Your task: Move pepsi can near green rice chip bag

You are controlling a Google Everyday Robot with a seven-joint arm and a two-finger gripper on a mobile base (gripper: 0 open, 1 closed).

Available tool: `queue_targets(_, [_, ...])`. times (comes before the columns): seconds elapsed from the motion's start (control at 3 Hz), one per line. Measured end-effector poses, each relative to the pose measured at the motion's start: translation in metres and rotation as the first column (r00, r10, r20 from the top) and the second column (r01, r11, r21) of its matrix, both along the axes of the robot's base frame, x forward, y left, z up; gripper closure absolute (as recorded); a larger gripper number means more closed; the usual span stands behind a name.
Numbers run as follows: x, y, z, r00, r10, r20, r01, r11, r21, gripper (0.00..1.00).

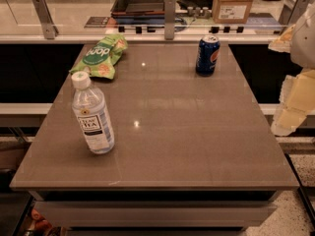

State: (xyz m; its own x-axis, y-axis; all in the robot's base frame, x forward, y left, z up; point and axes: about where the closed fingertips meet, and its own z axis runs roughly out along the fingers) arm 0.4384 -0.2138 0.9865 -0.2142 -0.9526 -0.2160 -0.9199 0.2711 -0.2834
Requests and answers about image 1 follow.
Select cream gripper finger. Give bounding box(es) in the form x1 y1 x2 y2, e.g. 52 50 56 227
271 70 315 137
268 26 295 53

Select blue pepsi can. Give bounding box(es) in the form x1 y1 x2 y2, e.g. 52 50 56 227
196 35 221 77

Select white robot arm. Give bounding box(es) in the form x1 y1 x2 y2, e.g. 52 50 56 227
269 3 315 137

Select green rice chip bag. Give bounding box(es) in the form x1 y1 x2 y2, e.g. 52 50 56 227
70 33 128 80

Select cardboard box with label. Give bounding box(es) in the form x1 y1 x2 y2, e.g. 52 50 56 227
212 0 253 24

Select dark open tray bin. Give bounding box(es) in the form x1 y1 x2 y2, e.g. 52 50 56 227
110 0 164 17

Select clear tea water bottle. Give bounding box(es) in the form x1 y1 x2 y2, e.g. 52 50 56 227
71 71 115 154

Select grey table drawer front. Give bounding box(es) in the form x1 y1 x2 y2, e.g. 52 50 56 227
35 202 277 228

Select right metal glass bracket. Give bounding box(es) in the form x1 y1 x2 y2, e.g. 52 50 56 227
279 0 311 26

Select metal glass bracket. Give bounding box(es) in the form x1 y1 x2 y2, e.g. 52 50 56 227
279 0 311 26
32 0 59 39
164 0 176 40

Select middle metal glass bracket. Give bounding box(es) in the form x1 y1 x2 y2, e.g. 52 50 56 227
164 0 176 40

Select left metal glass bracket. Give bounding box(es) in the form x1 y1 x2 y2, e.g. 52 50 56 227
32 0 59 39

